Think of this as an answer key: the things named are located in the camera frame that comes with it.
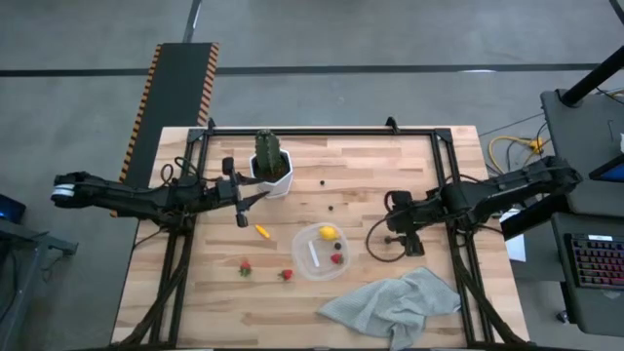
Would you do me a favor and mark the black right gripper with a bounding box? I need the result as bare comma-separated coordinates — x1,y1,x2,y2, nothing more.
384,189,438,258

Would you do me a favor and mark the dark device with blue light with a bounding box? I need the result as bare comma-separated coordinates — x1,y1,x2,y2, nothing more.
0,193,28,225

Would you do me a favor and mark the tablet with blue screen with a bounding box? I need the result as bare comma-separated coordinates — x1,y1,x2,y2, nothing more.
588,154,624,184

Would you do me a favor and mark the white faceted plant pot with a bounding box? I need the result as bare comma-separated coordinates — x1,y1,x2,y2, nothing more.
249,148,294,200

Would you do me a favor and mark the white paper sheet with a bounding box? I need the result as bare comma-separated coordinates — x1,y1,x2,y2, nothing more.
504,208,528,263

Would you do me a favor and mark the grey cart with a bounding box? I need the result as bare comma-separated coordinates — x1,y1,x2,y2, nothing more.
501,87,624,240

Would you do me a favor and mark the yellow cable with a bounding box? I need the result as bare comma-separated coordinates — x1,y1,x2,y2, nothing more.
487,135,546,175

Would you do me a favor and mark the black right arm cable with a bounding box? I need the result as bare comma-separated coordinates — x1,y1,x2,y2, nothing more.
365,216,409,263

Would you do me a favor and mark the grey waffle cloth towel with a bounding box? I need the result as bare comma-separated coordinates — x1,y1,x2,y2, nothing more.
319,265,462,351

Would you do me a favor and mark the clear plastic tupperware container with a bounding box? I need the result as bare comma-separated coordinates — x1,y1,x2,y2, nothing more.
291,221,352,283

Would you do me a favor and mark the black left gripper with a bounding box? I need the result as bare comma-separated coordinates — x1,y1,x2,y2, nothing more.
212,156,271,229

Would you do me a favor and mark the black orange-striped floor mat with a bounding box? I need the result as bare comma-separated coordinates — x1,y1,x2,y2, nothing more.
109,42,220,218

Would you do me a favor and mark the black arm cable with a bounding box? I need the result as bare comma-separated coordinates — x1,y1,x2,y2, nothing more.
365,216,409,263
159,155,202,185

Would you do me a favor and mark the grey metal stand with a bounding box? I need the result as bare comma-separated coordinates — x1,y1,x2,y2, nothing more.
0,217,79,351

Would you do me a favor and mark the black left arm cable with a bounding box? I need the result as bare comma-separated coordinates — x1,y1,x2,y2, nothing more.
159,155,202,185

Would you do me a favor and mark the green cactus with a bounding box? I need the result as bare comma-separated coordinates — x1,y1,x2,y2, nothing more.
253,129,284,177

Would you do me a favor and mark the black aluminium table frame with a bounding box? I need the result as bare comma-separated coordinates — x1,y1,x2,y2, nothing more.
114,116,527,351

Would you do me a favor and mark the black pole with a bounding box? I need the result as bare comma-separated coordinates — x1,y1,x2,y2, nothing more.
558,46,624,108

